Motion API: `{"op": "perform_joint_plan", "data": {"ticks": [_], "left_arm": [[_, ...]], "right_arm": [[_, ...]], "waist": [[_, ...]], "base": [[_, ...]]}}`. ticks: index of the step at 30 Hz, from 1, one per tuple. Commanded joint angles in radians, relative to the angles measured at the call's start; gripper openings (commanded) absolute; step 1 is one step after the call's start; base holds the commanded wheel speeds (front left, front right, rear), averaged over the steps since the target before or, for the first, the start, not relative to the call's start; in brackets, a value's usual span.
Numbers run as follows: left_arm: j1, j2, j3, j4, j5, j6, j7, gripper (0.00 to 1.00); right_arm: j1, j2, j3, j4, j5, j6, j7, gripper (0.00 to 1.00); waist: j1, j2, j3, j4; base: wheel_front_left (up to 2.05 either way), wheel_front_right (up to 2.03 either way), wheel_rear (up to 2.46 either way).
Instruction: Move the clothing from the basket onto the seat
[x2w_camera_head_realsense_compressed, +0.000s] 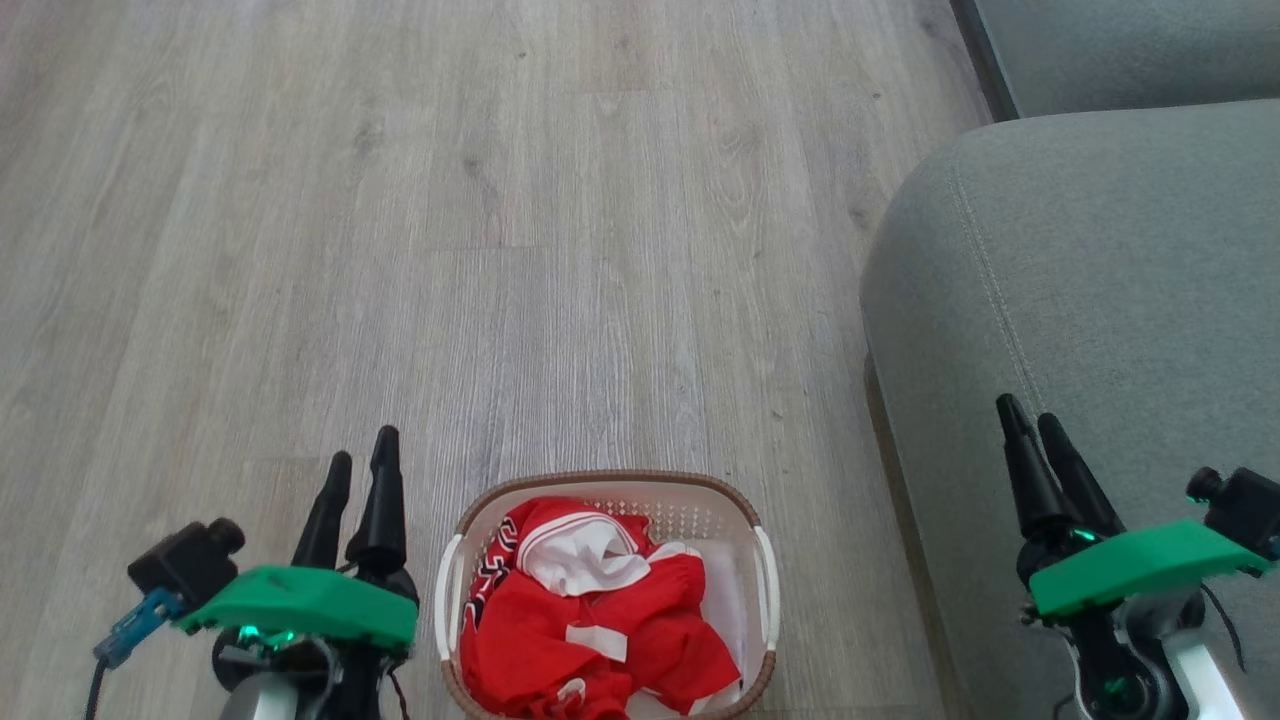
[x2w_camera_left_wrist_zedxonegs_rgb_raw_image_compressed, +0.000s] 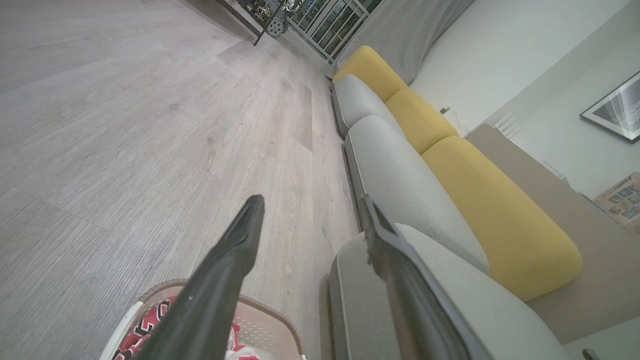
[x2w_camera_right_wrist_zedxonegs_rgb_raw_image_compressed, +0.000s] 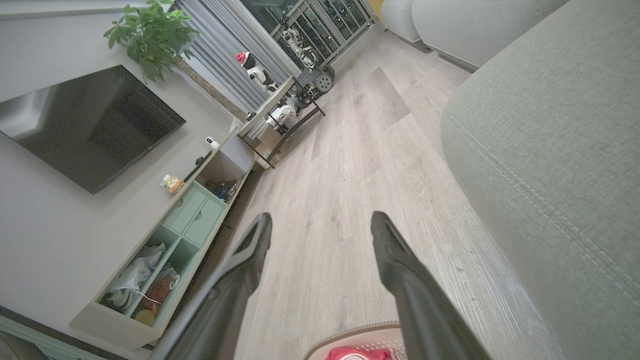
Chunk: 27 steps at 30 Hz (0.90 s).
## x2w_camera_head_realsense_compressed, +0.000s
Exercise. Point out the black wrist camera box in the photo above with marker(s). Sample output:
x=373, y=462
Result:
x=1245, y=510
x=185, y=562

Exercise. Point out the blue camera connector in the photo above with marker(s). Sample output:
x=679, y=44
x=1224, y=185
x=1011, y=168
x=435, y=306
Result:
x=135, y=625

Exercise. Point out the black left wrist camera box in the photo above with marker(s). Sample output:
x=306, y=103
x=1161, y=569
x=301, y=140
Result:
x=185, y=562

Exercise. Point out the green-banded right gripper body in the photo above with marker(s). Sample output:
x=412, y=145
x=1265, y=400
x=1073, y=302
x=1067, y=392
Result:
x=1140, y=565

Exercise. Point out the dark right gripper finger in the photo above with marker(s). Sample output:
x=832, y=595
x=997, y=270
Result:
x=1080, y=480
x=1025, y=480

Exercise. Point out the grey sofa seat section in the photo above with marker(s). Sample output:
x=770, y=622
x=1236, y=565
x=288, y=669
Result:
x=1130, y=50

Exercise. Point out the white brown-rimmed laundry basket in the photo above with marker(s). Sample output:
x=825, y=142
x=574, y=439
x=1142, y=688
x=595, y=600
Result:
x=690, y=515

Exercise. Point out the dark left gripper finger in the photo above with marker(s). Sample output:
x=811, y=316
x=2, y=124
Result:
x=380, y=510
x=322, y=520

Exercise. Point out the red white-striped shorts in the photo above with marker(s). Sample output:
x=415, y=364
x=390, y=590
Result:
x=520, y=650

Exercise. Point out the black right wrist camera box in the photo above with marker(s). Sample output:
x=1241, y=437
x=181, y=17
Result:
x=1245, y=510

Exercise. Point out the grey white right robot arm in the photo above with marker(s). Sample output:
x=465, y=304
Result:
x=1205, y=690

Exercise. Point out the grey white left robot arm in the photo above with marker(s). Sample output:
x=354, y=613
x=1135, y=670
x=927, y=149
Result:
x=265, y=702

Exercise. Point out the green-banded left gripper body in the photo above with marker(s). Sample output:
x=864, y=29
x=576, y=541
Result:
x=300, y=600

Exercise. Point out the red jersey black-white trim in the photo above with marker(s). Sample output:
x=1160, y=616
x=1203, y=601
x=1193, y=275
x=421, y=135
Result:
x=585, y=555

